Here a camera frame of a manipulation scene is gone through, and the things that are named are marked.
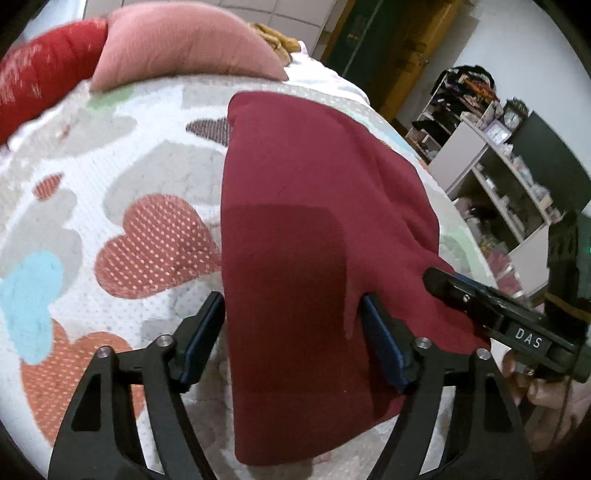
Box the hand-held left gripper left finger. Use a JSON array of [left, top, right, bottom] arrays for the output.
[[48, 291, 227, 480]]

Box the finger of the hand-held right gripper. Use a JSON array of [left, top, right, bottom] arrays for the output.
[[423, 267, 546, 334]]

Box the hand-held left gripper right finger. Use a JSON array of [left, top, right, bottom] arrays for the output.
[[360, 293, 536, 480]]

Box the dark red garment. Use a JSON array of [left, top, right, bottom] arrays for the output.
[[221, 91, 492, 467]]

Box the person's right hand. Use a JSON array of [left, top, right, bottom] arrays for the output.
[[501, 350, 586, 454]]

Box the white shelf unit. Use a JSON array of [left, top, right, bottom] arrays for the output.
[[406, 67, 568, 296]]

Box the dark board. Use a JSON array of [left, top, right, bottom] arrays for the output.
[[510, 111, 591, 224]]

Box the heart printed blanket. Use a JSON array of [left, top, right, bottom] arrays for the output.
[[0, 74, 499, 480]]

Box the small table clock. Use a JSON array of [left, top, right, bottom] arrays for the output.
[[501, 99, 530, 134]]

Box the dark green door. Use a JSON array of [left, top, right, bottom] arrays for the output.
[[321, 0, 472, 121]]

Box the pink pillow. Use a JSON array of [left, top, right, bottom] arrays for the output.
[[89, 7, 289, 92]]

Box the tan knitted cloth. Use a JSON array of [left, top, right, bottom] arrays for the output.
[[249, 22, 302, 64]]

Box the red floral quilt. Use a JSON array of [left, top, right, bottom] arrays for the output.
[[0, 18, 109, 145]]

